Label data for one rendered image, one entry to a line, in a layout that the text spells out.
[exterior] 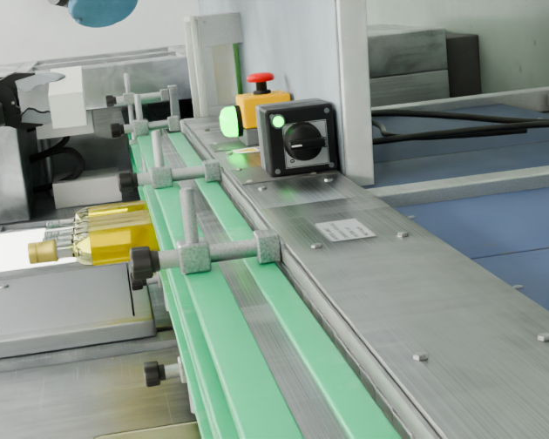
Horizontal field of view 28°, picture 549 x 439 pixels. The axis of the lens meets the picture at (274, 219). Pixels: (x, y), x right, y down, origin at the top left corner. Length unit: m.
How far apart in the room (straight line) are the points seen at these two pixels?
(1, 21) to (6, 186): 2.79
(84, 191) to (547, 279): 2.24
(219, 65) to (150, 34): 3.56
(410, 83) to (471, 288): 2.21
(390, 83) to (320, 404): 2.34
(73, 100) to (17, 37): 3.61
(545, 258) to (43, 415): 0.83
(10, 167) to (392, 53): 1.04
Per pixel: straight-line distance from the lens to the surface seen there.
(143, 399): 1.53
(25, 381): 1.68
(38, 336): 1.76
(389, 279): 0.80
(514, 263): 0.90
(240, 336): 0.76
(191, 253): 0.94
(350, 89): 1.25
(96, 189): 2.99
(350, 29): 1.24
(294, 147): 1.23
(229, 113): 1.56
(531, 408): 0.56
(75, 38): 5.58
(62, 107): 1.99
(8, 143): 2.86
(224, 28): 2.03
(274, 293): 0.86
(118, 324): 1.75
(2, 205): 2.88
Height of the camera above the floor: 1.01
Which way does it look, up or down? 8 degrees down
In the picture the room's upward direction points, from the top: 98 degrees counter-clockwise
